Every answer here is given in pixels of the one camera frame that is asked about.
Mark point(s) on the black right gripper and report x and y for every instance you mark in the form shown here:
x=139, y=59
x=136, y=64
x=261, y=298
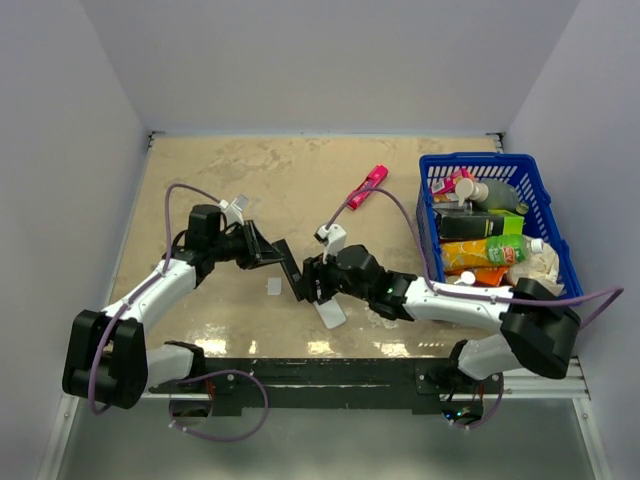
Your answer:
x=315, y=270

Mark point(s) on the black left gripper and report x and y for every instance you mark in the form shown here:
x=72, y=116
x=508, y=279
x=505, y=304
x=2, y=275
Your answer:
x=258, y=251

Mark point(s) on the black remote control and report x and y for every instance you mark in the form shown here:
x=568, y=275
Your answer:
x=290, y=267

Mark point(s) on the white remote control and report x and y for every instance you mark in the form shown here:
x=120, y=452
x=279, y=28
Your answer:
x=331, y=314

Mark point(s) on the white battery cover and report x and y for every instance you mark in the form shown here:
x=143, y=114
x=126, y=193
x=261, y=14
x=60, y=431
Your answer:
x=274, y=286

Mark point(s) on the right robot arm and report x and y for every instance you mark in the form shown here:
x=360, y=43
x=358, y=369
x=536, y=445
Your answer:
x=527, y=326

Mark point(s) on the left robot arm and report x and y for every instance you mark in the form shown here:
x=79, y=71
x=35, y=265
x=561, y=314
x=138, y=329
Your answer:
x=108, y=361

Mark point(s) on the black green carton box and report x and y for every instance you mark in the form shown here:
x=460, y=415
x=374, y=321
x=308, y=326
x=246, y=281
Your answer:
x=473, y=225

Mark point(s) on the small white cap bottle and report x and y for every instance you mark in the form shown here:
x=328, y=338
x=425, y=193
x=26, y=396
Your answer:
x=464, y=278

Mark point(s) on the pink snack box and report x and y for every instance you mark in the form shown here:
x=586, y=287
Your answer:
x=448, y=183

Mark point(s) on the orange snack packet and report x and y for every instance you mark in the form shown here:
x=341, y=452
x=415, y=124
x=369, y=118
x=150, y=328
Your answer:
x=488, y=276

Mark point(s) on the orange juice bottle green label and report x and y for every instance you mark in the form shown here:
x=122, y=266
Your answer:
x=496, y=251

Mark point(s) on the grey bottle beige cap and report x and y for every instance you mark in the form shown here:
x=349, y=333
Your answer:
x=490, y=194

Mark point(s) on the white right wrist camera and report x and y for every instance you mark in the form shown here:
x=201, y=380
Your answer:
x=333, y=238

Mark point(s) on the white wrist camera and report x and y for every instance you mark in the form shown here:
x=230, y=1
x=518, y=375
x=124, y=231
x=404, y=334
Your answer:
x=234, y=206
x=333, y=238

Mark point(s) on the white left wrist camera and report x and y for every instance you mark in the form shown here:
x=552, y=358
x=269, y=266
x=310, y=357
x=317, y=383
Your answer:
x=234, y=206

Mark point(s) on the aluminium frame rail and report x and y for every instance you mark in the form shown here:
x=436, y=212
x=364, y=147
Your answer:
x=524, y=384

